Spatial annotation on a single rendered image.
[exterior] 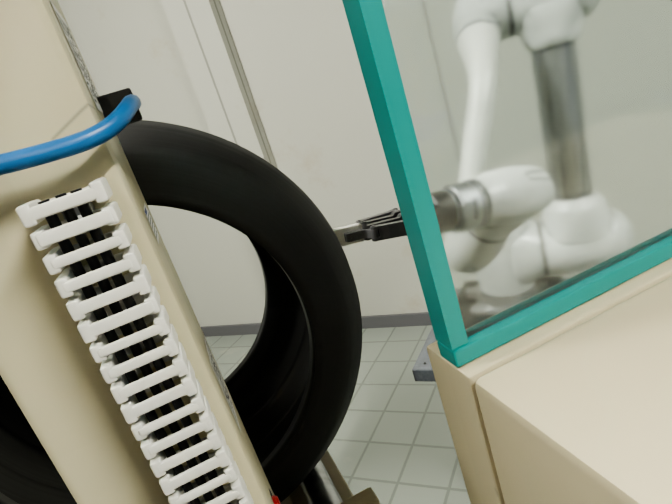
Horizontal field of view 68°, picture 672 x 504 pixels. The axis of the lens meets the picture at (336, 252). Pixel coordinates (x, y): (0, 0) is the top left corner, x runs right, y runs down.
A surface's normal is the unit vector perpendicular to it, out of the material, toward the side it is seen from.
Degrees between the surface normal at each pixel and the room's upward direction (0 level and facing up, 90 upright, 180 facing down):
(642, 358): 0
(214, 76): 90
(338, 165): 90
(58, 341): 90
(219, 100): 90
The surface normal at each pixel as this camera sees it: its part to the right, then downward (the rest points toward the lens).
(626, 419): -0.29, -0.91
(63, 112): 0.33, 0.19
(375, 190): -0.40, 0.40
